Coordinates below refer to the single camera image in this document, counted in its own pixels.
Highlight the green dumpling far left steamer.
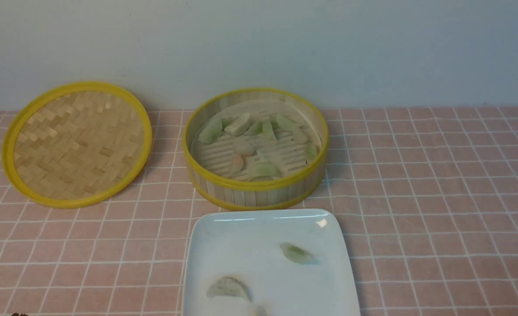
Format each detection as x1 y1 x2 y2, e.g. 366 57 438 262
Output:
198 118 223 144

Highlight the green dumpling on plate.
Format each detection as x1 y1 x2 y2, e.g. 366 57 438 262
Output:
279 243 315 264

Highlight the white dumpling in steamer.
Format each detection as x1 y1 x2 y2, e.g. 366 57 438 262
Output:
223 113 251 136

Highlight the yellow-rimmed bamboo steamer basket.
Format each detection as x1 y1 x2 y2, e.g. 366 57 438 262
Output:
183 88 329 211

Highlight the green dumpling right steamer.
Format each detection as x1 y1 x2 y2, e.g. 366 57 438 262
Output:
274 113 300 133

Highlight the pale dumpling right steamer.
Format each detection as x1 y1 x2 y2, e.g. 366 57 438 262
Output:
291 128 309 144

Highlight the small green dumpling in steamer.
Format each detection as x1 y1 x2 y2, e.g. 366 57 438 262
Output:
245 121 262 136

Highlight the green dumpling front steamer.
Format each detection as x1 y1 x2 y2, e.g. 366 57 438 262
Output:
248 162 281 178

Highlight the pink dumpling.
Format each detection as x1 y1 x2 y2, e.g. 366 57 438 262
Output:
229 153 245 176

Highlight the green dumpling steamer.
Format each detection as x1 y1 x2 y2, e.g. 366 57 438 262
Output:
248 162 281 178
274 113 300 133
261 120 277 140
198 118 223 144

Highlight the woven bamboo steamer lid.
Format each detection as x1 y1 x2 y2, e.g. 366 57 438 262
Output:
1 82 153 209

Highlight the grey-green dumpling on plate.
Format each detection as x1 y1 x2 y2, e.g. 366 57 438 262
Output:
206 276 252 302

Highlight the green dumpling steamer right edge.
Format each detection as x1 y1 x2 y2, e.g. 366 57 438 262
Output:
304 143 318 164

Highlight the white square plate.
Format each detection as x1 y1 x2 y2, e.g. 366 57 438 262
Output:
181 208 361 316

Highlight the white mesh steamer liner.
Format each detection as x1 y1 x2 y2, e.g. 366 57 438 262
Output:
190 110 322 182

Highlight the green dumpling centre steamer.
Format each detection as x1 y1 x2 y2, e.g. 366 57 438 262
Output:
261 120 277 140

